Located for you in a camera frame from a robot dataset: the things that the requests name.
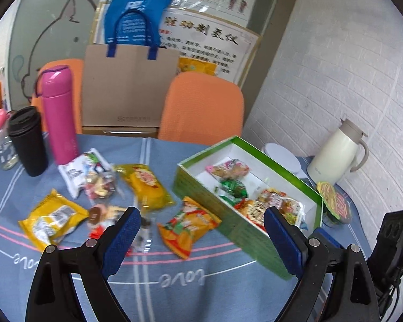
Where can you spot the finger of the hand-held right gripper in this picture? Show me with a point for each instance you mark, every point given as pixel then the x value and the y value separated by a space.
pixel 325 235

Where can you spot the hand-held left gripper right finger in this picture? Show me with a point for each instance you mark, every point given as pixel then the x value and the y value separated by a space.
pixel 282 238

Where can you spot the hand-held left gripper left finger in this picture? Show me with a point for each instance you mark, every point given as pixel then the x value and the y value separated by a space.
pixel 121 238

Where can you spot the green cardboard box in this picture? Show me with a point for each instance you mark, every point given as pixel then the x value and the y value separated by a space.
pixel 248 245

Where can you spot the large red snack packet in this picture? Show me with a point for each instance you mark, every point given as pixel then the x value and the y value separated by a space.
pixel 252 213

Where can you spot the clear candy bag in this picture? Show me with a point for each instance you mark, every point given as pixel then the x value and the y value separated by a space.
pixel 100 184

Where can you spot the clear pink-edged pastry packet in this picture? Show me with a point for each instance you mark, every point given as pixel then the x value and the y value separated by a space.
pixel 230 170

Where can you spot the small dark clear packet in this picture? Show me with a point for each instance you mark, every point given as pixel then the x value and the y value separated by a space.
pixel 142 236

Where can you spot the small white brown snack packet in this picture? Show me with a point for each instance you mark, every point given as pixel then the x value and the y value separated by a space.
pixel 99 213

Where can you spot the clear orange-striped biscuit packet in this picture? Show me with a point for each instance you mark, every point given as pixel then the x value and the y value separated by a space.
pixel 288 204

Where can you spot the green instant noodle bowl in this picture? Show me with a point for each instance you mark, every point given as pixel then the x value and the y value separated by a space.
pixel 335 201

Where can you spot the yellow jelly packet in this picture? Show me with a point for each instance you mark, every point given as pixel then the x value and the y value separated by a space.
pixel 147 184

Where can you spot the orange chips packet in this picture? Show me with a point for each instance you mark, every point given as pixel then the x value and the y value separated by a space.
pixel 188 224

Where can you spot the green snack packet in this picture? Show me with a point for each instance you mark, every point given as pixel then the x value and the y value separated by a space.
pixel 233 187

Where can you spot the yellow snack packet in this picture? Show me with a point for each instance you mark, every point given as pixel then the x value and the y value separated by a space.
pixel 50 219

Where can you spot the cream thermal jug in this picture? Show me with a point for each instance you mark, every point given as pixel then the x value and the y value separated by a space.
pixel 332 154

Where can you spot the black cup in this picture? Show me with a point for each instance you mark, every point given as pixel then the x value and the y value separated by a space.
pixel 28 144

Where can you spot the pink thermos bottle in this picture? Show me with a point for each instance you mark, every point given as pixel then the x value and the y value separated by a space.
pixel 58 114

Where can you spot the small orange chair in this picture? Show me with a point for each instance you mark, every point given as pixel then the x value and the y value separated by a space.
pixel 79 90

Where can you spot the large orange chair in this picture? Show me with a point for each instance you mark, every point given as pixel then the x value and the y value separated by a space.
pixel 201 107

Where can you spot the clear bottle with pink lid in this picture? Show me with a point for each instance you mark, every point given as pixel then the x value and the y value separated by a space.
pixel 0 141

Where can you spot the blue tote bag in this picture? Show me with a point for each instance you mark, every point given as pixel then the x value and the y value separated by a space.
pixel 134 6

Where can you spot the wall poster with yellow picture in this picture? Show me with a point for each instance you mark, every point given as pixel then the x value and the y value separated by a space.
pixel 205 50

